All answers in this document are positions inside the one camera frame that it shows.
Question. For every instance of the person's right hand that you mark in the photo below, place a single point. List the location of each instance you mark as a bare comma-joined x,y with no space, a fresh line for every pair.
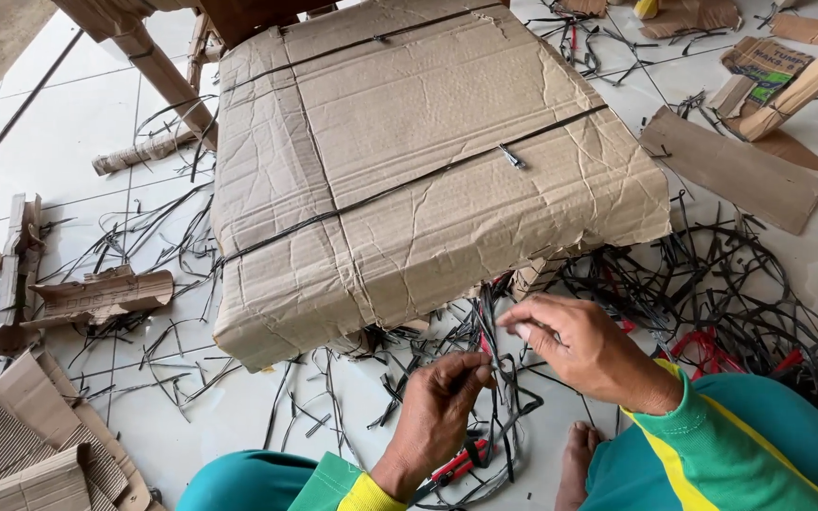
593,351

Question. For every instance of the person's left hand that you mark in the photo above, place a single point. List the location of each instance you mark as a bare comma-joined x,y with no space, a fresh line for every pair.
430,419

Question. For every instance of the person's bare foot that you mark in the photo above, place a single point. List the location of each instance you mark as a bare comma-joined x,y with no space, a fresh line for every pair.
576,465

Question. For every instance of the person's left leg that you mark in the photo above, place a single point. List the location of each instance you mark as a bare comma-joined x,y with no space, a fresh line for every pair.
253,486

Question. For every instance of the person's leg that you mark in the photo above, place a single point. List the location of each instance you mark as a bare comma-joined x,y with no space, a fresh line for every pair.
771,426
253,486

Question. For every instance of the person's right leg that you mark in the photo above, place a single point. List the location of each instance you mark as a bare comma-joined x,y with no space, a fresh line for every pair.
771,426

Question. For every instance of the long flat cardboard strip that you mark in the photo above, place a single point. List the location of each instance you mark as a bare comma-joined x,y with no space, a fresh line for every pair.
732,170

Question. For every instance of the large cardboard wrapped package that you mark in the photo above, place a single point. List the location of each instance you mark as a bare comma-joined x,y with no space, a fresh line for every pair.
416,177

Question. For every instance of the dark brown cardboard sheet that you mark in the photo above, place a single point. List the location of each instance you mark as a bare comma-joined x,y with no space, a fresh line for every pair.
799,152

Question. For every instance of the printed cardboard piece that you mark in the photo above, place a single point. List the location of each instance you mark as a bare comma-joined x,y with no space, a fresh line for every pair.
764,64

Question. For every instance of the cardboard wrapped wooden leg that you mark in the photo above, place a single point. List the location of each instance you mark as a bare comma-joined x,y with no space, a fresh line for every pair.
799,85

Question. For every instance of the yellow object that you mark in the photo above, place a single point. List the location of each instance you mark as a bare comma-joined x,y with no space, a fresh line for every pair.
645,8

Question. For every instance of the torn cardboard scrap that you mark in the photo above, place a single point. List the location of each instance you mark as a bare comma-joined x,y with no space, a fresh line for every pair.
689,15

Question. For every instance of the crumpled cardboard piece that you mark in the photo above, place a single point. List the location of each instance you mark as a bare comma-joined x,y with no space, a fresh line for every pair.
100,296

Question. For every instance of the tan cardboard scrap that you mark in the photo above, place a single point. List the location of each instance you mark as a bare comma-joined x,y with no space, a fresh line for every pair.
810,30

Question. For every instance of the rolled cardboard tube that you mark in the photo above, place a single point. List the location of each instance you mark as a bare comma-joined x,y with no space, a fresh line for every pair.
140,152

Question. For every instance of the pile of corrugated cardboard sheets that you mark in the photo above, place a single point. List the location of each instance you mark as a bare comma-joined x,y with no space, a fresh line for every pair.
32,447

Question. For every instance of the folded narrow cardboard strip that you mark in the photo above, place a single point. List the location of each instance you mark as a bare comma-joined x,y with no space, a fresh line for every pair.
20,270

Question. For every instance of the cardboard wrapped furniture frame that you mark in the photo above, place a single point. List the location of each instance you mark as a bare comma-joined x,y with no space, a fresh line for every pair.
160,64

